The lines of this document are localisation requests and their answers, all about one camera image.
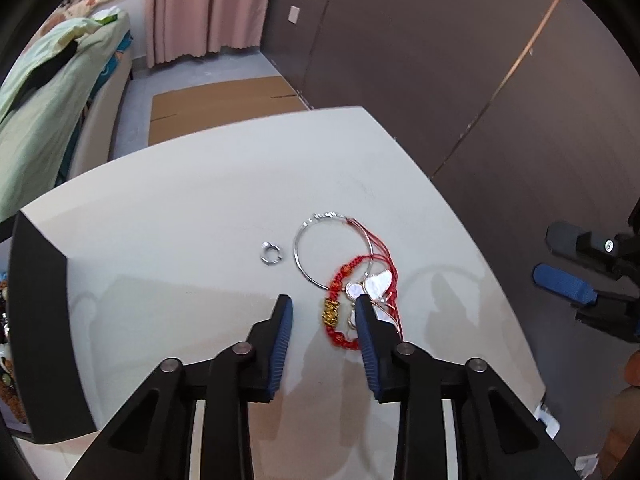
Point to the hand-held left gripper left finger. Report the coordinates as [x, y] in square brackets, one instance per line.
[281, 345]

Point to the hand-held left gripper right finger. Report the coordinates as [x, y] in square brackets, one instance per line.
[370, 355]

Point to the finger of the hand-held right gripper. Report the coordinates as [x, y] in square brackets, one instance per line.
[565, 237]
[560, 282]

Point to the white butterfly pendant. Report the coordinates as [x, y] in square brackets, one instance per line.
[380, 280]

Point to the thin silver bangle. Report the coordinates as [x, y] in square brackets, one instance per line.
[326, 216]

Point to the black jewelry box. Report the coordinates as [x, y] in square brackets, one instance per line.
[50, 335]

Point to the person's right hand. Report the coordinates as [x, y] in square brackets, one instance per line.
[631, 370]

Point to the white plastic plug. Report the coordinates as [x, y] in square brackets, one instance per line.
[549, 420]

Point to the dark brown wardrobe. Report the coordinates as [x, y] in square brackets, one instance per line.
[425, 60]

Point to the brown cardboard sheet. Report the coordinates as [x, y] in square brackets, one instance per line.
[215, 105]

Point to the bed with green sheet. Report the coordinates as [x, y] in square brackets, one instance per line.
[100, 110]

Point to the pink curtain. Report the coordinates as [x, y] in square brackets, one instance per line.
[200, 10]

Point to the light green duvet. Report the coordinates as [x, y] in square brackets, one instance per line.
[45, 80]

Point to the black cloth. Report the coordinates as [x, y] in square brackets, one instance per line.
[50, 66]

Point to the green tissue pack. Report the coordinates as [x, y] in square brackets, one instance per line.
[107, 16]

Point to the cream bear print blanket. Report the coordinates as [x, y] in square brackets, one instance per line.
[85, 5]

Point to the white wall switch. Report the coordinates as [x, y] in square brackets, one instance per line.
[294, 15]

